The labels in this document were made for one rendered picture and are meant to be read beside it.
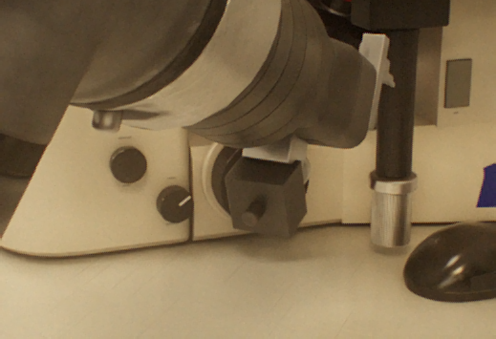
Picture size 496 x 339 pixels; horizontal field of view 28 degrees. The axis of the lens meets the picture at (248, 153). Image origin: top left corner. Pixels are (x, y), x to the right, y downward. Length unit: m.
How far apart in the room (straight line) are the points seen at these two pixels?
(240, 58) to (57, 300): 0.32
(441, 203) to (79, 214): 0.26
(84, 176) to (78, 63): 0.39
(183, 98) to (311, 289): 0.32
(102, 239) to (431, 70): 0.27
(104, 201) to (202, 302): 0.10
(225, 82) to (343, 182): 0.39
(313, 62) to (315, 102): 0.02
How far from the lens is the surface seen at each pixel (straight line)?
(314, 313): 0.60
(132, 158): 0.65
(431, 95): 0.75
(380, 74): 0.50
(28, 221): 0.67
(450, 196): 0.74
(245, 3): 0.33
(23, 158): 0.27
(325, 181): 0.71
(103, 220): 0.67
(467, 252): 0.63
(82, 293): 0.64
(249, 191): 0.47
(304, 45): 0.40
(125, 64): 0.30
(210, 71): 0.33
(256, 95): 0.38
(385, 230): 0.67
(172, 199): 0.67
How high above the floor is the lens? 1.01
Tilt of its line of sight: 17 degrees down
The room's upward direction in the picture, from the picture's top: straight up
